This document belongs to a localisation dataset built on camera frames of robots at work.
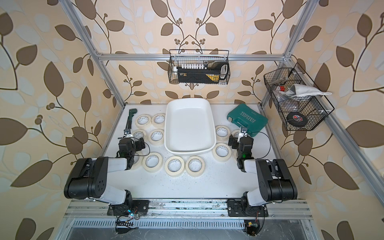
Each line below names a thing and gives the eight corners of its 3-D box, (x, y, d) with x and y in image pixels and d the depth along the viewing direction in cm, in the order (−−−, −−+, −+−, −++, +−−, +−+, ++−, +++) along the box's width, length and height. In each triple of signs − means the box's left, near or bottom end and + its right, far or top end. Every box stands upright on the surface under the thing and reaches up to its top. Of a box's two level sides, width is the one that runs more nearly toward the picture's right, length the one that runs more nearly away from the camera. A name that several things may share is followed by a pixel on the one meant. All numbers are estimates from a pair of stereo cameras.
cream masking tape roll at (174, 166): (164, 176, 87) (163, 174, 84) (167, 158, 94) (166, 155, 91) (184, 176, 87) (183, 174, 84) (185, 158, 94) (184, 155, 91)
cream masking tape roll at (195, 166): (185, 176, 86) (184, 174, 84) (186, 158, 94) (185, 155, 91) (204, 176, 86) (205, 174, 84) (204, 158, 94) (204, 155, 91)
